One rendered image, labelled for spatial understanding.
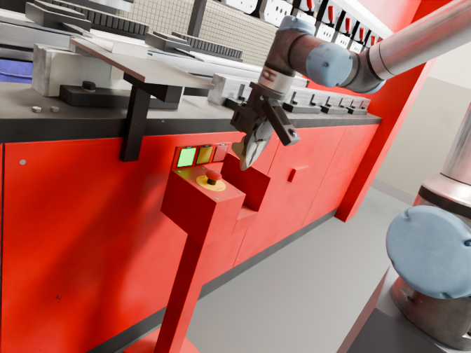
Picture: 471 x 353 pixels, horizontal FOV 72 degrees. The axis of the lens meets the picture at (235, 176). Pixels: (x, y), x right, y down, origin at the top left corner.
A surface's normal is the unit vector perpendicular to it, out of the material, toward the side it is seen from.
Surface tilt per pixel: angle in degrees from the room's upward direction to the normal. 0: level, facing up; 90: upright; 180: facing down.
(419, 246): 97
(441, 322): 72
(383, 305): 0
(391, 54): 107
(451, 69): 90
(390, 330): 90
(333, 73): 94
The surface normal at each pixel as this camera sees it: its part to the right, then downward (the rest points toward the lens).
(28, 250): 0.73, 0.46
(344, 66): 0.47, 0.55
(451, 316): -0.33, -0.04
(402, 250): -0.84, 0.10
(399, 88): -0.61, 0.14
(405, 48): -0.73, 0.35
